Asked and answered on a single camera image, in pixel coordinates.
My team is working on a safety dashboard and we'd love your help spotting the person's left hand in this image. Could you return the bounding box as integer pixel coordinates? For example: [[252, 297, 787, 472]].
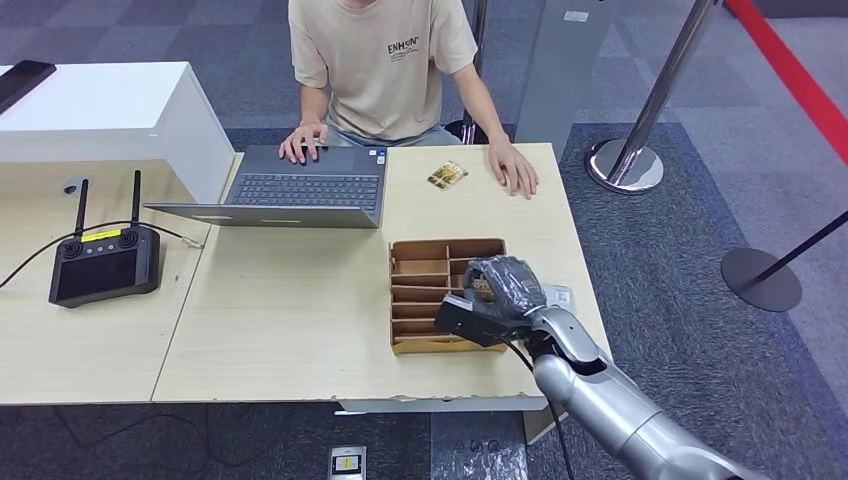
[[486, 135, 541, 200]]

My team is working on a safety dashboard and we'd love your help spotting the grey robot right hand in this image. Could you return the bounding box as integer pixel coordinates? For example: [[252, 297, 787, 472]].
[[462, 254, 549, 321]]

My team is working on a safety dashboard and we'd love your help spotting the person's right hand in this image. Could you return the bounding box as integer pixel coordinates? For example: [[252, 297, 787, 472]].
[[278, 123, 330, 166]]

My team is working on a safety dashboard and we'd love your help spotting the brown wooden compartment tray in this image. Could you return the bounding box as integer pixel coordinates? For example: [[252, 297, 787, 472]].
[[388, 238, 510, 356]]

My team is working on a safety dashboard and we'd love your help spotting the person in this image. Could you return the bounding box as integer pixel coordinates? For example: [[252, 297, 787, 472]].
[[278, 0, 541, 200]]

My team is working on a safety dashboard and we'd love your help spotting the grey open laptop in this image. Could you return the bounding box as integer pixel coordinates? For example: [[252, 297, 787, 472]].
[[143, 145, 389, 230]]

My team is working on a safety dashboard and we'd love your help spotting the white desk underframe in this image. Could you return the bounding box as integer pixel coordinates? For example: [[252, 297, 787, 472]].
[[334, 396, 571, 445]]

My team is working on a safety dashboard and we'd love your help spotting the plastic film covered base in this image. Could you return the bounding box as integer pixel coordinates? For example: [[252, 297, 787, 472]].
[[430, 410, 529, 480]]

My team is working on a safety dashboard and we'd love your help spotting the white counter box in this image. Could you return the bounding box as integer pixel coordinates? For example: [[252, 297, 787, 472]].
[[0, 60, 236, 205]]

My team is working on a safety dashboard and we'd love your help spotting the steel floor socket plate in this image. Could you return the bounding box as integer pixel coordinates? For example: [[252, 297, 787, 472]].
[[329, 445, 368, 480]]

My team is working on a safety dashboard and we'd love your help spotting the black remote controller with antennas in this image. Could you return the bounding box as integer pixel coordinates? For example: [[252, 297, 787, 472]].
[[48, 170, 162, 309]]

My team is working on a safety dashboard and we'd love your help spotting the black smartphone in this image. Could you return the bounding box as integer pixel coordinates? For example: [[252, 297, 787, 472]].
[[0, 60, 58, 115]]

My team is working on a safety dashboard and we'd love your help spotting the red barrier belt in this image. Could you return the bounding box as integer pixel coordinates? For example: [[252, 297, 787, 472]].
[[725, 0, 848, 167]]

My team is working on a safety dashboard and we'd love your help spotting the black white wrist camera box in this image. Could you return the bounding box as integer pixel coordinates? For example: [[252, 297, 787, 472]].
[[433, 294, 531, 349]]

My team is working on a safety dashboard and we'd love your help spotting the chrome stanchion post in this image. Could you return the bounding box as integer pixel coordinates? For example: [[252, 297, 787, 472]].
[[586, 0, 720, 195]]

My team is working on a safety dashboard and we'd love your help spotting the black controller cable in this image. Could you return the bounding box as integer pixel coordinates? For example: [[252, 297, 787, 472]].
[[0, 220, 203, 291]]

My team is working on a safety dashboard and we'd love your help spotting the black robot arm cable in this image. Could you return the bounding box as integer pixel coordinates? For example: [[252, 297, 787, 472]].
[[493, 334, 578, 480]]

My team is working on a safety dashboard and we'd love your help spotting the black stanchion post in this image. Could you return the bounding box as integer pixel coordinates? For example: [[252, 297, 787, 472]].
[[720, 210, 848, 313]]

